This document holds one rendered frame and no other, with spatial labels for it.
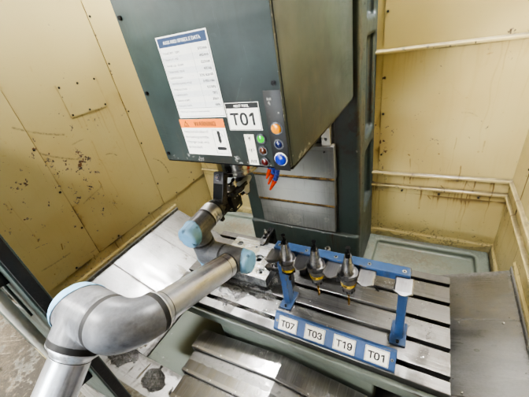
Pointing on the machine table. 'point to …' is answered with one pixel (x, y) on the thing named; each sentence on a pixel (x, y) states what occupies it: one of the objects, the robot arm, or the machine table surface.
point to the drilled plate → (256, 262)
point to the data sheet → (191, 74)
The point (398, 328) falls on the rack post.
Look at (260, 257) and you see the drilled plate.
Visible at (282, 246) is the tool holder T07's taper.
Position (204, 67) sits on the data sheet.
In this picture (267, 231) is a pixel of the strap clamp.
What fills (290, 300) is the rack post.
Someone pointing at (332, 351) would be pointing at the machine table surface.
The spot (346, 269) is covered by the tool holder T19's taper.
